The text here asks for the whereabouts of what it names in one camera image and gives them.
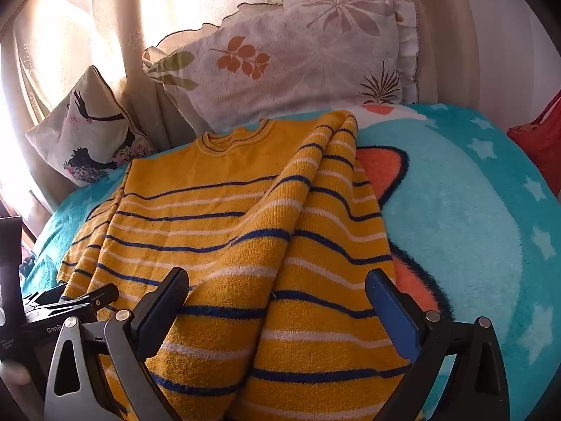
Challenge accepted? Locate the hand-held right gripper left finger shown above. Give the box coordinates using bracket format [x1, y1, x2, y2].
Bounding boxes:
[44, 267, 190, 421]

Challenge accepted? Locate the cartoon printed fleece blanket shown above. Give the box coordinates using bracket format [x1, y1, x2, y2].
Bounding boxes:
[18, 102, 561, 421]

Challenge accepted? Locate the figure print cushion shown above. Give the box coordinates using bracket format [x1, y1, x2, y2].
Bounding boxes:
[25, 65, 159, 188]

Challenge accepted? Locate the red bag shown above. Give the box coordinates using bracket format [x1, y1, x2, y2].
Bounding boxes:
[506, 95, 561, 186]

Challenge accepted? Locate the leaf print pillow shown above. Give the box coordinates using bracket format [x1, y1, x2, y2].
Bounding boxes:
[142, 0, 422, 136]

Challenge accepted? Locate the beige curtain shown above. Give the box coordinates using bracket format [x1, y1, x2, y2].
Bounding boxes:
[0, 0, 281, 246]

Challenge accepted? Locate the yellow striped towel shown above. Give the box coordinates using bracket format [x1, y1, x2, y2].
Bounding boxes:
[57, 111, 416, 421]

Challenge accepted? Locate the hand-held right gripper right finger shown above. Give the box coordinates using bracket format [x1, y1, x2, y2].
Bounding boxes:
[365, 269, 512, 421]

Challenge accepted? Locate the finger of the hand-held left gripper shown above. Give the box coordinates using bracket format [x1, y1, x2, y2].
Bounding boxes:
[32, 282, 120, 313]
[24, 302, 104, 329]

